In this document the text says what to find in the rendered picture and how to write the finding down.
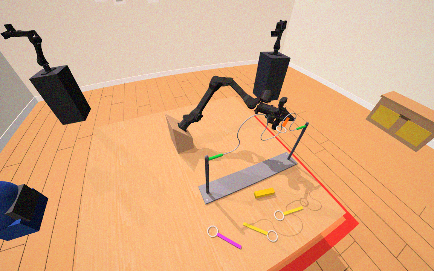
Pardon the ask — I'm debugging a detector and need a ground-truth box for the white ring with magenta handle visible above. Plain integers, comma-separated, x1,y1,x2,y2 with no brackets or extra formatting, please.
207,225,241,249

